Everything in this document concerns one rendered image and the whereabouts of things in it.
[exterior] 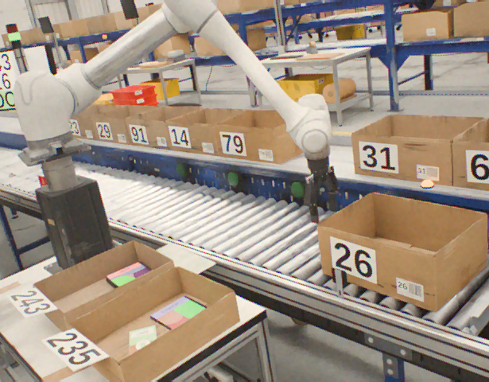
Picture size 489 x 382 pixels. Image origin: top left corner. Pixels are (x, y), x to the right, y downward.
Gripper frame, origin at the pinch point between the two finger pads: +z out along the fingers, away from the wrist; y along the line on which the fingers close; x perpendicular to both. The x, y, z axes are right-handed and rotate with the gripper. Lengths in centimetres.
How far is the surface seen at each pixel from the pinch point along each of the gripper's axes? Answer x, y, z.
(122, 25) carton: -835, -479, -60
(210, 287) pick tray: -3, 53, 3
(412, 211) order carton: 29.9, -6.9, -2.5
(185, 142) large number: -109, -29, -9
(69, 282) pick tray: -53, 74, 5
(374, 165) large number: 3.4, -28.8, -7.6
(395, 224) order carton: 23.4, -7.2, 3.7
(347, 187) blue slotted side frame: -5.5, -23.0, 0.2
